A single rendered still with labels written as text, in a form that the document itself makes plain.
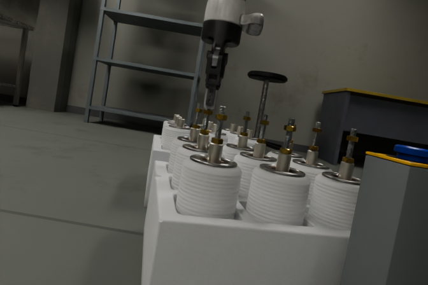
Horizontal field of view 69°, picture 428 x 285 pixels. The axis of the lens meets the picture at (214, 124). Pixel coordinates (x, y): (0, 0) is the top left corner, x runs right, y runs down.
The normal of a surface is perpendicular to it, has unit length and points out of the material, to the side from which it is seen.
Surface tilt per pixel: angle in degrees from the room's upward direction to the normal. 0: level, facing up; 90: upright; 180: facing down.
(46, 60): 90
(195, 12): 90
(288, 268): 90
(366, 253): 90
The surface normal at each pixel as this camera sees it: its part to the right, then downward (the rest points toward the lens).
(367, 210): -0.97, -0.15
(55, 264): 0.17, -0.98
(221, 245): 0.20, 0.09
